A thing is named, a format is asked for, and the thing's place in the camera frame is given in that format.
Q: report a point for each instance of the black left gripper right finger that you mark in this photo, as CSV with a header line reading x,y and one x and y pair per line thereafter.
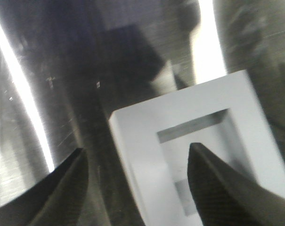
x,y
225,197

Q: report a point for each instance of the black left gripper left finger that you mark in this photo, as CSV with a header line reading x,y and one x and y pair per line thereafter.
x,y
57,200

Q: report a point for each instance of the gray hollow square base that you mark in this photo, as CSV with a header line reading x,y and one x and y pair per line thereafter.
x,y
153,139

